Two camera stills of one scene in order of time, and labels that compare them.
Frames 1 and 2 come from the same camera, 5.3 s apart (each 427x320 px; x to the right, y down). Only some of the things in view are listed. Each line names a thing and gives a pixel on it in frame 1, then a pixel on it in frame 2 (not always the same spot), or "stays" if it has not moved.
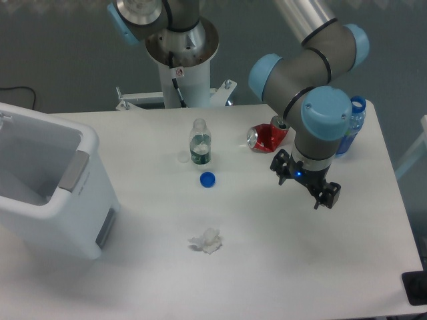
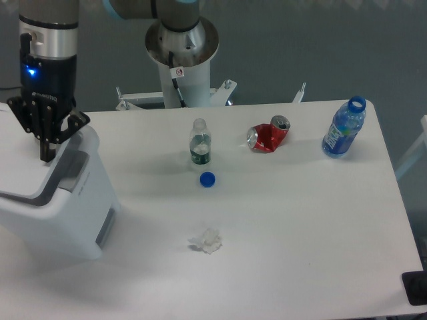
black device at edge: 415,285 stays
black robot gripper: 285,167 to 53,77
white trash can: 57,197 stays
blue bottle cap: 207,179 stays
